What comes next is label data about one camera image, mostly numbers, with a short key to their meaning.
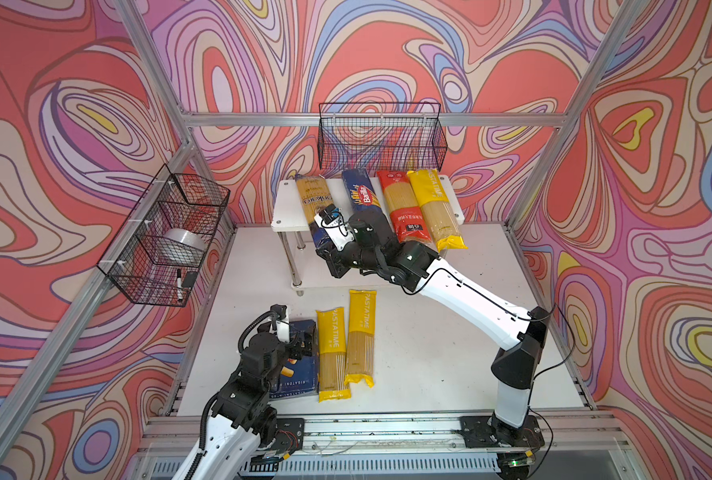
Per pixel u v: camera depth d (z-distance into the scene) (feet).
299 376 2.52
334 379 2.63
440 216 2.33
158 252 2.37
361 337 2.88
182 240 2.40
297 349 2.26
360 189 2.49
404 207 2.44
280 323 2.12
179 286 2.36
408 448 2.37
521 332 1.45
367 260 1.86
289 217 2.47
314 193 2.52
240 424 1.72
